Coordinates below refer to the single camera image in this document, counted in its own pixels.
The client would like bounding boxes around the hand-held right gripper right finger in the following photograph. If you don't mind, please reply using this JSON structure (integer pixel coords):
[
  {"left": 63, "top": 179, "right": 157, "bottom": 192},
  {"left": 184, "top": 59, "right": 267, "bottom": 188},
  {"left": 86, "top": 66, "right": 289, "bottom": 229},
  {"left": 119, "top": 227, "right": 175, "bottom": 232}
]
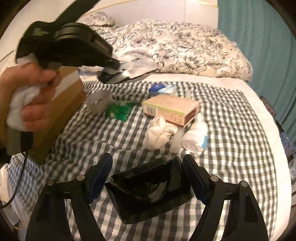
[{"left": 183, "top": 154, "right": 270, "bottom": 241}]

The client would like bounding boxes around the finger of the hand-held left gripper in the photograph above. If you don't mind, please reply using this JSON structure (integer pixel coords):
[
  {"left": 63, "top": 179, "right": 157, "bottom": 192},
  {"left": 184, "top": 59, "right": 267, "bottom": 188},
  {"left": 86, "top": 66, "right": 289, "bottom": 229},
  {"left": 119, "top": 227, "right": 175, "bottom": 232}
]
[
  {"left": 102, "top": 59, "right": 121, "bottom": 70},
  {"left": 98, "top": 70, "right": 130, "bottom": 84}
]

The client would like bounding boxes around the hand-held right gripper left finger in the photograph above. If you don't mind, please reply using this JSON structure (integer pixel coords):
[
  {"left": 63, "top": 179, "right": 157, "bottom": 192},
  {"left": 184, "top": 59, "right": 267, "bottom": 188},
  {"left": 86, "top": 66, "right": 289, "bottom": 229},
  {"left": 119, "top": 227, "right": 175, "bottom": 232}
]
[{"left": 25, "top": 153, "right": 114, "bottom": 241}]

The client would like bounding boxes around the silver packet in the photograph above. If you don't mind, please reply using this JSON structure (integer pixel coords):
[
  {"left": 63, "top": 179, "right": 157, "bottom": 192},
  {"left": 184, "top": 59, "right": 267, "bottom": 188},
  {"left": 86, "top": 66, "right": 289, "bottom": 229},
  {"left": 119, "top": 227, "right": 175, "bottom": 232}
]
[{"left": 79, "top": 59, "right": 160, "bottom": 80}]

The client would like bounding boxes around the white tape roll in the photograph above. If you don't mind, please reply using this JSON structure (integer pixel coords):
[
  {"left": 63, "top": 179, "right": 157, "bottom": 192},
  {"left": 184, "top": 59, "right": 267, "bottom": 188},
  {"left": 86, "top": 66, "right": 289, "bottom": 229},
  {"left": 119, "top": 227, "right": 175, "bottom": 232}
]
[{"left": 86, "top": 91, "right": 114, "bottom": 114}]

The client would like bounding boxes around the green snack packet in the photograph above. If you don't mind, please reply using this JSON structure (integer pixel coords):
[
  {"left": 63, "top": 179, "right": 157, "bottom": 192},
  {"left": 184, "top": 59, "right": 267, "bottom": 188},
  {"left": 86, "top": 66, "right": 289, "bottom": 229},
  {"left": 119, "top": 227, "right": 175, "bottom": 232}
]
[{"left": 105, "top": 102, "right": 137, "bottom": 122}]

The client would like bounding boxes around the black plastic tray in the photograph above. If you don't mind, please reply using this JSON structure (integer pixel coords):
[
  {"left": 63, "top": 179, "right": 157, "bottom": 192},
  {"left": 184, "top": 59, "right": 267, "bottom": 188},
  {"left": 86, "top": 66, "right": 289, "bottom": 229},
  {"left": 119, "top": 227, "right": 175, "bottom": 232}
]
[{"left": 104, "top": 156, "right": 195, "bottom": 225}]

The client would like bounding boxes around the cardboard box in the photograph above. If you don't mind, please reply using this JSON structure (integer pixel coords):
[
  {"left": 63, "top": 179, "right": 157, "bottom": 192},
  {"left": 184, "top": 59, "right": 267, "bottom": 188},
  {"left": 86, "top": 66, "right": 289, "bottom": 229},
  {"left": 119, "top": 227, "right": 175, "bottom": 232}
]
[{"left": 0, "top": 67, "right": 87, "bottom": 165}]

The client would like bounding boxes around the person's left hand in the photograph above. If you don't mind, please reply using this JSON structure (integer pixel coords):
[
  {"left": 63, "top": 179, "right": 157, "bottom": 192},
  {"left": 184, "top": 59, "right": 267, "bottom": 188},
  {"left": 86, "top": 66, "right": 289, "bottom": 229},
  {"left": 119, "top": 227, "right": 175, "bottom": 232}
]
[{"left": 0, "top": 62, "right": 62, "bottom": 131}]

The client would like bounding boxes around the grey checked blanket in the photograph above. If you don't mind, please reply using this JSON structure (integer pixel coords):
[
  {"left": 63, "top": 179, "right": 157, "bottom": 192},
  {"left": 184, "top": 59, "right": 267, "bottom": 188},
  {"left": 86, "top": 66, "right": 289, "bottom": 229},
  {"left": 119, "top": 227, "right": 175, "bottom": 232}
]
[{"left": 7, "top": 80, "right": 277, "bottom": 241}]

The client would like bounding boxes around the floral pillow brown stripe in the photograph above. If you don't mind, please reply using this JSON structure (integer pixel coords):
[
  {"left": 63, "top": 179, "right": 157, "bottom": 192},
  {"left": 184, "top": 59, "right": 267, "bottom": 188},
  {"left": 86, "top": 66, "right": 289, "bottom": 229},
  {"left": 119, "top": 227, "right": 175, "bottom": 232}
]
[{"left": 82, "top": 11, "right": 116, "bottom": 29}]

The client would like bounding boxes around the blue white small box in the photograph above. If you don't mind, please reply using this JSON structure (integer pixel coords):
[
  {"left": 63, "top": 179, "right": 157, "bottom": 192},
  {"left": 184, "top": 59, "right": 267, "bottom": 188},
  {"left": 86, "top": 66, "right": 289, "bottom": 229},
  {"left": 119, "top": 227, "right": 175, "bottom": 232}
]
[{"left": 148, "top": 83, "right": 177, "bottom": 96}]

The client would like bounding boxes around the tan paper box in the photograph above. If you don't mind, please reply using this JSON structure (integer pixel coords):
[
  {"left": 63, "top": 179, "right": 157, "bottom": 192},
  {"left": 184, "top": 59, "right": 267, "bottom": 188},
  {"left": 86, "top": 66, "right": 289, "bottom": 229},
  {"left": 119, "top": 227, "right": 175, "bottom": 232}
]
[{"left": 142, "top": 95, "right": 200, "bottom": 127}]

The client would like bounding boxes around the floral duvet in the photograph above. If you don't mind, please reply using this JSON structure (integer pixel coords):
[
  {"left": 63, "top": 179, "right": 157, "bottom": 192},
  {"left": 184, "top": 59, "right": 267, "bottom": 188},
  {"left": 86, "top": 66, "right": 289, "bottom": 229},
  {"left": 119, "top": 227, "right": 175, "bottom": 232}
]
[{"left": 79, "top": 20, "right": 252, "bottom": 81}]

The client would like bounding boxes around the white cloth wrap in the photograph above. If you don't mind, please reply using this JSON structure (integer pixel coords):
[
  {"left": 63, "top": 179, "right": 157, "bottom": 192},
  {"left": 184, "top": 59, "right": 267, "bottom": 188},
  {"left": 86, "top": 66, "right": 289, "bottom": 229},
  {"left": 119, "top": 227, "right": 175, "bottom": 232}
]
[{"left": 6, "top": 54, "right": 62, "bottom": 130}]

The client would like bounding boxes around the stack of white papers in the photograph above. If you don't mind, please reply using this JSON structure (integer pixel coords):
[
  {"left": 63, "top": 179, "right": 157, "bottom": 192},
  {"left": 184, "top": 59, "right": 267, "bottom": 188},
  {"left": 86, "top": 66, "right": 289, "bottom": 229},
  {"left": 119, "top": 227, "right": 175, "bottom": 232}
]
[{"left": 0, "top": 162, "right": 26, "bottom": 230}]

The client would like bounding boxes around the clear plastic bottle pack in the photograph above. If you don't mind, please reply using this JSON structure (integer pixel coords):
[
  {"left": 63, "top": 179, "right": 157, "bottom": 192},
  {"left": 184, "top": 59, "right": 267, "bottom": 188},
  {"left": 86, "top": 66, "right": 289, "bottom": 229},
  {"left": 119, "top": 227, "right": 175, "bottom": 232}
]
[{"left": 279, "top": 131, "right": 296, "bottom": 179}]

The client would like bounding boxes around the teal curtain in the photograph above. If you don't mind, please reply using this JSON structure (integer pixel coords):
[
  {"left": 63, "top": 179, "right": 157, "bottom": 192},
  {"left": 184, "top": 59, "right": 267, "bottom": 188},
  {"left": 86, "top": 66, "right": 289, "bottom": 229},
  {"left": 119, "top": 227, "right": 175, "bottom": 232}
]
[{"left": 217, "top": 0, "right": 296, "bottom": 139}]

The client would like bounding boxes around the black cable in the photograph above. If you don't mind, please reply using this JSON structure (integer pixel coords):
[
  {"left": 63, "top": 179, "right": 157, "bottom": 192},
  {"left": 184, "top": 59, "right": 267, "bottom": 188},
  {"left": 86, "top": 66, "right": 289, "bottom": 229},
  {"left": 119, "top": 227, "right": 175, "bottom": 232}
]
[{"left": 0, "top": 151, "right": 29, "bottom": 208}]

